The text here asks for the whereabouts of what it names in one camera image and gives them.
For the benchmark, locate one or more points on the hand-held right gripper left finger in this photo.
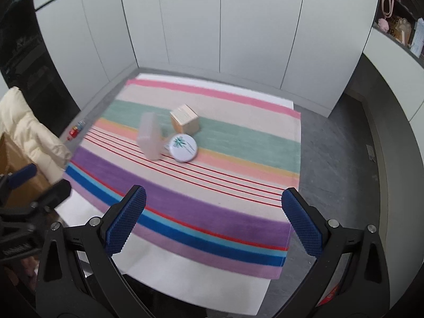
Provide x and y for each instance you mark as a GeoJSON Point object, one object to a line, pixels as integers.
{"type": "Point", "coordinates": [127, 220]}

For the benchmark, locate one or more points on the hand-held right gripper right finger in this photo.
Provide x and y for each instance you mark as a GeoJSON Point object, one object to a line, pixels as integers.
{"type": "Point", "coordinates": [303, 223]}

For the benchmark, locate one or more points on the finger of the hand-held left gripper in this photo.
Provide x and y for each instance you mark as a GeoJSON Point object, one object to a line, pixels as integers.
{"type": "Point", "coordinates": [53, 193]}
{"type": "Point", "coordinates": [21, 175]}

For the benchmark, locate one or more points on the brown cardboard box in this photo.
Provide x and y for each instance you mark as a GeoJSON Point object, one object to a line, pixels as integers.
{"type": "Point", "coordinates": [20, 159]}

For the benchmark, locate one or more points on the translucent plastic box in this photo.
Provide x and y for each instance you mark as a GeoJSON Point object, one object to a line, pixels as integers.
{"type": "Point", "coordinates": [150, 139]}

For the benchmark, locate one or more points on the white round compact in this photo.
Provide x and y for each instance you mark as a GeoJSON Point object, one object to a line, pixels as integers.
{"type": "Point", "coordinates": [182, 147]}

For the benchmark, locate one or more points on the beige cube carton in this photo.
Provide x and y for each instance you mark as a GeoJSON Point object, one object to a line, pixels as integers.
{"type": "Point", "coordinates": [185, 121]}

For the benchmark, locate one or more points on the person's left hand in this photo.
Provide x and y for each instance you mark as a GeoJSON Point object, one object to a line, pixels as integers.
{"type": "Point", "coordinates": [26, 266]}

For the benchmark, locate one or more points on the cream padded chair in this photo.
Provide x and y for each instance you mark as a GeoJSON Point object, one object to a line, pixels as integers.
{"type": "Point", "coordinates": [29, 129]}

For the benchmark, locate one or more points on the small red floor items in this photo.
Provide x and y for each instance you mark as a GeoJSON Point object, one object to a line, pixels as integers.
{"type": "Point", "coordinates": [74, 131]}

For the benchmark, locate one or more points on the black glass cabinet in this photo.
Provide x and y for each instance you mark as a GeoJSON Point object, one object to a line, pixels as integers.
{"type": "Point", "coordinates": [33, 73]}

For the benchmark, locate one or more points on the striped colourful cloth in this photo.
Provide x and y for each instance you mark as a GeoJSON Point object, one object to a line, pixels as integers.
{"type": "Point", "coordinates": [232, 145]}

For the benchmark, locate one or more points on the pink plush toy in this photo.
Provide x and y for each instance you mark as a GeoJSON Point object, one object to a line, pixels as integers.
{"type": "Point", "coordinates": [383, 25]}

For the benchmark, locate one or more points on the paw print box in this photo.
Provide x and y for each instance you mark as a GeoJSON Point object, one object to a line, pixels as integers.
{"type": "Point", "coordinates": [400, 29]}

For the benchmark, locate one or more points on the wall socket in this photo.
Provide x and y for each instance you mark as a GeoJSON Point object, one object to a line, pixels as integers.
{"type": "Point", "coordinates": [371, 153]}

